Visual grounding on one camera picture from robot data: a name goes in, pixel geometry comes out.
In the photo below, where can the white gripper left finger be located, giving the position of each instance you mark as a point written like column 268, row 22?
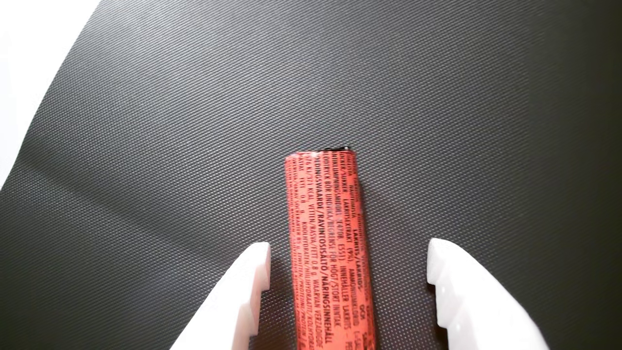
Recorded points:
column 233, row 301

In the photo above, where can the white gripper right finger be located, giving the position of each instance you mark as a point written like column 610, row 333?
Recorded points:
column 476, row 301

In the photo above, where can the red printed cylinder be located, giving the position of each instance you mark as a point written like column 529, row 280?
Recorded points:
column 330, row 253

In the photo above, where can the dark grey textured mat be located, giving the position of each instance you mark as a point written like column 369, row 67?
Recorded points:
column 194, row 146

